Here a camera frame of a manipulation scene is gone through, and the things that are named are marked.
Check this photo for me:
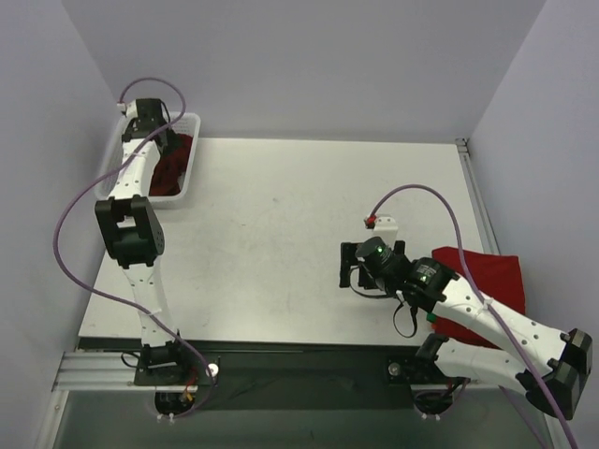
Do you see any purple cable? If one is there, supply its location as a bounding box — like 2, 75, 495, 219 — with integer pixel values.
372, 184, 579, 449
53, 76, 219, 418

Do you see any white plastic mesh basket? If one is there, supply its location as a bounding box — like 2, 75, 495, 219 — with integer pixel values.
100, 112, 201, 210

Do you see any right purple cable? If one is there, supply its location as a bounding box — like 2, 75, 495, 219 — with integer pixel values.
372, 184, 579, 449

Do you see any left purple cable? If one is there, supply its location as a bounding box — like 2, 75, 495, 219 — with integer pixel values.
53, 76, 219, 418

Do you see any dark red t shirt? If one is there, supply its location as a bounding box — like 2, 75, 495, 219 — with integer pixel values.
150, 134, 193, 196

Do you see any aluminium front rail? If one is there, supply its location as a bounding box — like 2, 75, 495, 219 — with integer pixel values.
52, 352, 135, 391

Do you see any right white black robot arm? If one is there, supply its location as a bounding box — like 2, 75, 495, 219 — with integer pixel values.
340, 237, 592, 420

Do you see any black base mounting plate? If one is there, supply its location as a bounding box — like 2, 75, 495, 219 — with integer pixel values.
134, 340, 463, 417

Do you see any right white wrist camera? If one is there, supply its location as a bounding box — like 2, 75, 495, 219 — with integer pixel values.
365, 214, 399, 246

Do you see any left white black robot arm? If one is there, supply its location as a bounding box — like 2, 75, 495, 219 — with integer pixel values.
95, 98, 194, 385

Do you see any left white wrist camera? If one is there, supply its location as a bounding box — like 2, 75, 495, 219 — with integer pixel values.
117, 100, 139, 119

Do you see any folded bright red t shirt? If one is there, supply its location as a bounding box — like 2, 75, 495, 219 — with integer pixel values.
431, 251, 526, 349

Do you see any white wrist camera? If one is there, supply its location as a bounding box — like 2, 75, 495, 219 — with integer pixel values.
365, 214, 399, 246
117, 100, 139, 119

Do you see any aluminium rail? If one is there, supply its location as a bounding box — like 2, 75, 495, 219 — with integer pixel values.
455, 138, 501, 255
52, 352, 135, 391

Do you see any aluminium right side rail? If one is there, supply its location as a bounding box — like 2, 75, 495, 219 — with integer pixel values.
455, 138, 501, 255

